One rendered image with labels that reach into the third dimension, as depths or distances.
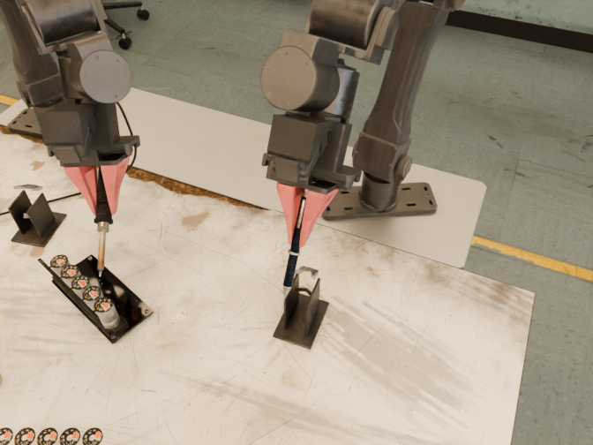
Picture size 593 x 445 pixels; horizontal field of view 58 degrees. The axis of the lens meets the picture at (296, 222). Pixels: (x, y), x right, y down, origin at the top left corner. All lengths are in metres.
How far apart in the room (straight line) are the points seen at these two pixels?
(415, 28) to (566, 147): 1.77
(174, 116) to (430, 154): 1.35
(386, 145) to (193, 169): 0.39
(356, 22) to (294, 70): 0.09
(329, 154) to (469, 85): 2.22
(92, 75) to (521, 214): 1.74
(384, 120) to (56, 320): 0.57
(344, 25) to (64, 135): 0.32
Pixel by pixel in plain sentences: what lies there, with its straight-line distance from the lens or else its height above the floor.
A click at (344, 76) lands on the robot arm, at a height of 1.12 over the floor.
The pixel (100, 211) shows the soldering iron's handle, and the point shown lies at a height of 0.91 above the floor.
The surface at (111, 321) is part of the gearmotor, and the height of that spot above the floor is 0.79.
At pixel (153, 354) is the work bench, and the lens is 0.79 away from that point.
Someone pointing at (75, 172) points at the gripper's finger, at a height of 0.97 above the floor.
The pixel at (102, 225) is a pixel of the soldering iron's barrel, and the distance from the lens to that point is 0.75.
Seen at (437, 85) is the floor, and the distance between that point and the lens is 2.72.
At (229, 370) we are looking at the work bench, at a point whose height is 0.75.
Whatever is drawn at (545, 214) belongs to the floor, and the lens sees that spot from 2.17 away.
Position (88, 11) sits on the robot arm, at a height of 1.13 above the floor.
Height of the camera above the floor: 1.42
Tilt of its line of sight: 47 degrees down
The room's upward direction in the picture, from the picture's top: straight up
